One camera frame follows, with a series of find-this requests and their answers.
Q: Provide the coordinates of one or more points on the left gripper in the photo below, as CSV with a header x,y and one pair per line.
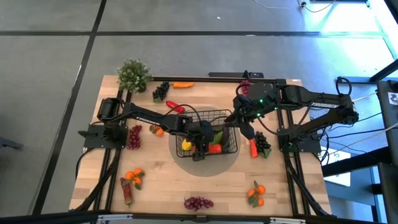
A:
x,y
202,132

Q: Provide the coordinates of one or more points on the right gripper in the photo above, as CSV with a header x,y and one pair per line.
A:
x,y
247,109

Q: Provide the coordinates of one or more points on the yellow mango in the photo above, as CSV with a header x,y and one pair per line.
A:
x,y
186,144

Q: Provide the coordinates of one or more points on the short green cucumber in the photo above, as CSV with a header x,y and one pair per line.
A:
x,y
217,137

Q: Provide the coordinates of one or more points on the orange-red carrot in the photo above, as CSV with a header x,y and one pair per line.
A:
x,y
254,150

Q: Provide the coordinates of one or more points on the black plastic grape bunch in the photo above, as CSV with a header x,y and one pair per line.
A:
x,y
161,90
262,143

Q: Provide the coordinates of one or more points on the pink-purple grape bunch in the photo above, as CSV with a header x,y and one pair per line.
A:
x,y
244,83

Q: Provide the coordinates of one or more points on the tangerine cluster with leaves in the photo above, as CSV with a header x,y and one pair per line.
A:
x,y
130,175
159,132
260,189

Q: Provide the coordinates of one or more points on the long red pepper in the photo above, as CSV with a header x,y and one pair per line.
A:
x,y
175,107

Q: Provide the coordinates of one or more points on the dark red grape bunch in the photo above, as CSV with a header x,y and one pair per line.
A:
x,y
197,203
134,138

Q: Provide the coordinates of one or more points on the long orange pepper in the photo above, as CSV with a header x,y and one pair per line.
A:
x,y
183,85

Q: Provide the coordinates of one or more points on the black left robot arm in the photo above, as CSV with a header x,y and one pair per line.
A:
x,y
149,119

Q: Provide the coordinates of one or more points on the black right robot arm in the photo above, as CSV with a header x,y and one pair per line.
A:
x,y
323,105

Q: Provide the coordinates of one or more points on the grey round mat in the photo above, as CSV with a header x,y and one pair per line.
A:
x,y
202,166

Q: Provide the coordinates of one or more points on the small green potted plant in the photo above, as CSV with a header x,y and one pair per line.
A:
x,y
133,74

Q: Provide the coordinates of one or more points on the white sheet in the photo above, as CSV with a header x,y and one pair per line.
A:
x,y
339,180

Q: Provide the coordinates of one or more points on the black slanted bar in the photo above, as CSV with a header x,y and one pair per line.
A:
x,y
357,161

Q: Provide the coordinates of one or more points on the black floor beam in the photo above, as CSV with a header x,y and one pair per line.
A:
x,y
373,80

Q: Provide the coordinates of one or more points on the black crossbar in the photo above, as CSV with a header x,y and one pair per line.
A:
x,y
62,217

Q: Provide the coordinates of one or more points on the white marker label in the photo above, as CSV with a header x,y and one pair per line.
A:
x,y
393,99

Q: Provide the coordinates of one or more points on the dark grey floor object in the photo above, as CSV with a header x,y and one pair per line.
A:
x,y
9,143

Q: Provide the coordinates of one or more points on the black bracket bar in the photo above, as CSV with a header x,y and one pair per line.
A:
x,y
230,75

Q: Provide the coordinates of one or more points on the black aluminium table frame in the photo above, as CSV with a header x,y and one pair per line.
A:
x,y
202,79

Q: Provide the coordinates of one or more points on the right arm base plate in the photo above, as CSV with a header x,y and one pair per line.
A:
x,y
312,144

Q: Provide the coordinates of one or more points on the silver bracket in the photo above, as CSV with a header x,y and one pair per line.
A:
x,y
115,217
287,220

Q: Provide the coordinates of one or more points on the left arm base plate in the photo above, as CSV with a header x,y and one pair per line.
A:
x,y
90,143

